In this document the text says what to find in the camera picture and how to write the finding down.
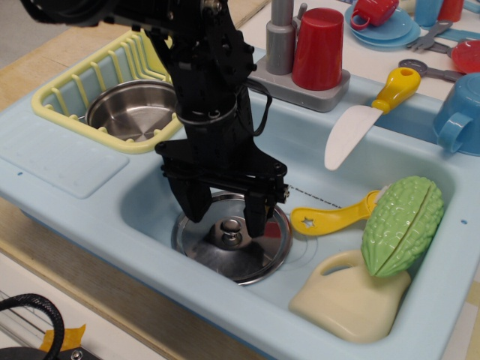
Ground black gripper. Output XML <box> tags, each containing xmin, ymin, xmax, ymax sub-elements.
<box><xmin>155</xmin><ymin>112</ymin><xmax>289</xmax><ymax>237</ymax></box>

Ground round steel pot lid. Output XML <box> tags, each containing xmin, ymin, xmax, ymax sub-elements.
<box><xmin>172</xmin><ymin>191</ymin><xmax>293</xmax><ymax>285</ymax></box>

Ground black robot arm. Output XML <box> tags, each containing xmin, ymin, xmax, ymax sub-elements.
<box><xmin>22</xmin><ymin>1</ymin><xmax>288</xmax><ymax>237</ymax></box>

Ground steel pot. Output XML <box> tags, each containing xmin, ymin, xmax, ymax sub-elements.
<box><xmin>85</xmin><ymin>79</ymin><xmax>182</xmax><ymax>143</ymax></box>

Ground yellow toy dish brush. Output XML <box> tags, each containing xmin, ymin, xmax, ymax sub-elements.
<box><xmin>290</xmin><ymin>185</ymin><xmax>389</xmax><ymax>236</ymax></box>

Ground light blue toy sink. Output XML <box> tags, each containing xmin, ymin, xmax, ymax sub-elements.
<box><xmin>1</xmin><ymin>76</ymin><xmax>479</xmax><ymax>359</ymax></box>

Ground grey toy faucet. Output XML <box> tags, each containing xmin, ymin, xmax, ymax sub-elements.
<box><xmin>250</xmin><ymin>1</ymin><xmax>350</xmax><ymax>113</ymax></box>

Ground cream toy detergent bottle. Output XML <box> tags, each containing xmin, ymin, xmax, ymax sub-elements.
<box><xmin>289</xmin><ymin>250</ymin><xmax>411</xmax><ymax>344</ymax></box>

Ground yellow plastic dish rack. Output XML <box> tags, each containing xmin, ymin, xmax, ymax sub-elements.
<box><xmin>31</xmin><ymin>31</ymin><xmax>182</xmax><ymax>154</ymax></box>

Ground red plastic cup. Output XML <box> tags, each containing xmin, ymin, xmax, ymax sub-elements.
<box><xmin>292</xmin><ymin>7</ymin><xmax>344</xmax><ymax>91</ymax></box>

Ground green toy bitter gourd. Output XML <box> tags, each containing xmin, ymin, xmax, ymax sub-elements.
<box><xmin>361</xmin><ymin>175</ymin><xmax>444</xmax><ymax>278</ymax></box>

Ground yellow tape piece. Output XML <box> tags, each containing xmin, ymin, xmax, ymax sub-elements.
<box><xmin>39</xmin><ymin>324</ymin><xmax>86</xmax><ymax>353</ymax></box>

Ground blue plastic mug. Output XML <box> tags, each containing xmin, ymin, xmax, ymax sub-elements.
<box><xmin>433</xmin><ymin>72</ymin><xmax>479</xmax><ymax>156</ymax></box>

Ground red plastic mug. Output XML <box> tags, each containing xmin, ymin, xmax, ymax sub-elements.
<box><xmin>350</xmin><ymin>0</ymin><xmax>399</xmax><ymax>31</ymax></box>

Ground stacked blue plastic plates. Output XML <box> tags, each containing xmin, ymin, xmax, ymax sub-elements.
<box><xmin>344</xmin><ymin>5</ymin><xmax>421</xmax><ymax>49</ymax></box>

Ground grey toy fork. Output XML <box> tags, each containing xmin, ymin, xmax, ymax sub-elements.
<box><xmin>406</xmin><ymin>20</ymin><xmax>453</xmax><ymax>54</ymax></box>

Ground grey toy spoon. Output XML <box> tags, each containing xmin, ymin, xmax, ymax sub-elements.
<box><xmin>398</xmin><ymin>59</ymin><xmax>464</xmax><ymax>83</ymax></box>

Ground blue plastic cup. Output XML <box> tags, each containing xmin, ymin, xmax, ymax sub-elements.
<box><xmin>414</xmin><ymin>0</ymin><xmax>443</xmax><ymax>27</ymax></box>

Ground red cup top right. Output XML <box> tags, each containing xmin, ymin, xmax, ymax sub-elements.
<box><xmin>437</xmin><ymin>0</ymin><xmax>464</xmax><ymax>23</ymax></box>

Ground toy knife yellow handle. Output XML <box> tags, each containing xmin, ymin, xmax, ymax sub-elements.
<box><xmin>324</xmin><ymin>67</ymin><xmax>421</xmax><ymax>171</ymax></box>

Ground black braided cable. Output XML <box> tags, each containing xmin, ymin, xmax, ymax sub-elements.
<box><xmin>0</xmin><ymin>293</ymin><xmax>65</xmax><ymax>360</ymax></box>

